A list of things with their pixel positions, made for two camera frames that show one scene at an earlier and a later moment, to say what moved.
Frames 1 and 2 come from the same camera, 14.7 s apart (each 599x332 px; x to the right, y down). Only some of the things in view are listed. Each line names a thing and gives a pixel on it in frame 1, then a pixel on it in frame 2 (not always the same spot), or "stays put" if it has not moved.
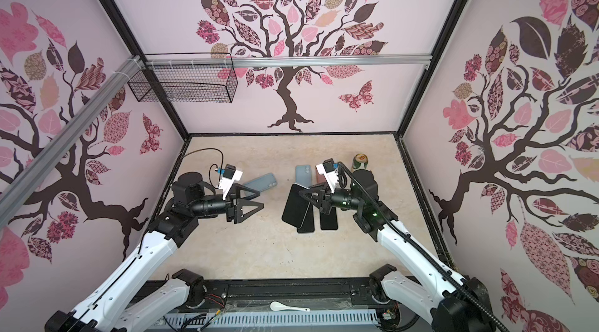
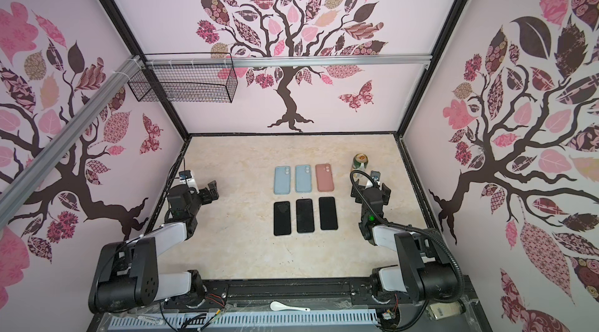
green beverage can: [359, 161] stays put
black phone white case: [297, 206] to [281, 218]
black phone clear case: [307, 225] stays put
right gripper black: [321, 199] to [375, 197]
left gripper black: [233, 212] to [213, 186]
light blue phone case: [303, 175] stays put
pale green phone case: [263, 182] to [282, 180]
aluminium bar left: [10, 194] stays put
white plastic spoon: [278, 306] stays put
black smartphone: [329, 221] stays put
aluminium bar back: [285, 61] stays put
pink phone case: [320, 178] stays put
